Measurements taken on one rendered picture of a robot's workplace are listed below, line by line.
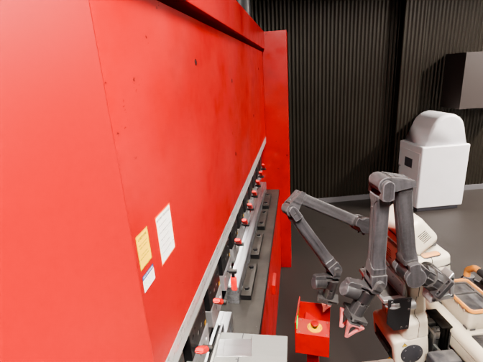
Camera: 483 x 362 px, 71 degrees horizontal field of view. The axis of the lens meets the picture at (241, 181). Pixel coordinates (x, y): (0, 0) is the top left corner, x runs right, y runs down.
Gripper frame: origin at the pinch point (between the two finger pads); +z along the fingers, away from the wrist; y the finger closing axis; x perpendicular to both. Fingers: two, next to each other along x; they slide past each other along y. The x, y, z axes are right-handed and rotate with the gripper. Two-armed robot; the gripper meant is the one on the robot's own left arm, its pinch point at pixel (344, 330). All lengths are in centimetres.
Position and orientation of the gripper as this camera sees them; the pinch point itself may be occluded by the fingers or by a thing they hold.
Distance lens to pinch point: 150.8
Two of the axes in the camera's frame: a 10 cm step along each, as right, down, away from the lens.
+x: 9.1, 3.5, 1.9
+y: 0.9, 3.0, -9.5
